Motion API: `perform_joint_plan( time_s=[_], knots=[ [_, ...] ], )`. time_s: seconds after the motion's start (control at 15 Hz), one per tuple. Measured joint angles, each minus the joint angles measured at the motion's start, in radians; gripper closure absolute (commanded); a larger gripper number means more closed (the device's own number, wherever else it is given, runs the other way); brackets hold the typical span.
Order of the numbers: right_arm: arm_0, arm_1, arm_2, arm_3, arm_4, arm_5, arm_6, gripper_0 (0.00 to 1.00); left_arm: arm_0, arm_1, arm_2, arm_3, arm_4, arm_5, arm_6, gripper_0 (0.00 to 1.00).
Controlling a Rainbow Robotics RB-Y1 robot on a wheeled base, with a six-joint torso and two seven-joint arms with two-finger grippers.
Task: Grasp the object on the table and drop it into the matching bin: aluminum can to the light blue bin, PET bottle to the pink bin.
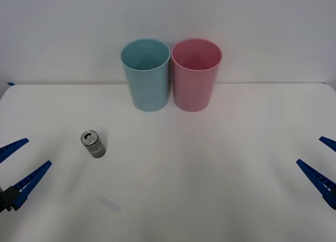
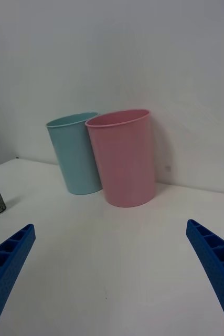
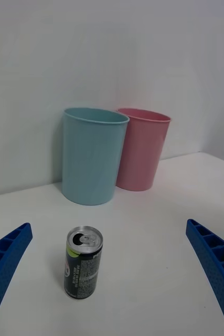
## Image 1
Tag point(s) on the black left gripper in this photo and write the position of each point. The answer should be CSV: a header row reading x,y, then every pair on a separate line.
x,y
4,201

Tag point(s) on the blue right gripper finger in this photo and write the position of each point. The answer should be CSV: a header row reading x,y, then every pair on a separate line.
x,y
329,143
321,183

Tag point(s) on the silver drink can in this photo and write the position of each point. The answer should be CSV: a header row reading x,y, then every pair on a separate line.
x,y
96,148

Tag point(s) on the pink plastic bin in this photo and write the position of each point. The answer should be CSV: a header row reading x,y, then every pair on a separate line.
x,y
194,92

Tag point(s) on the pale blue plastic bin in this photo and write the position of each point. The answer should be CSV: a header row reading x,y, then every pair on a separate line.
x,y
149,91

